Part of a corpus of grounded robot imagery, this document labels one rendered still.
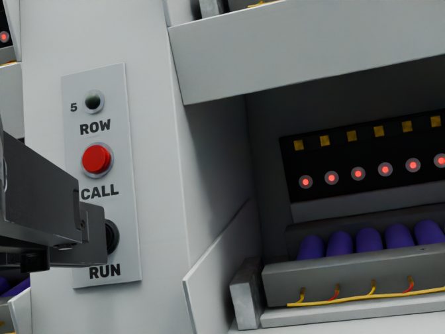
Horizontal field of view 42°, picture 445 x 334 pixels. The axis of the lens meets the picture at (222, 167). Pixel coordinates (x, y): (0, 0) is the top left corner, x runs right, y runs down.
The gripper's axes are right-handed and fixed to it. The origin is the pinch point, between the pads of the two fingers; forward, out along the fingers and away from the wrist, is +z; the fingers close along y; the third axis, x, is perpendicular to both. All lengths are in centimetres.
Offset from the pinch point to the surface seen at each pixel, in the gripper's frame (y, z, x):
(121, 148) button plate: 1.4, 4.6, 4.7
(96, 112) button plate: 0.1, 4.6, 7.1
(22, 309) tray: -4.7, 4.1, -3.2
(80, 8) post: -0.6, 4.8, 13.8
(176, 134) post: 4.6, 4.9, 5.0
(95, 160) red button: 0.1, 4.2, 4.2
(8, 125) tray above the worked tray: -6.6, 6.0, 7.9
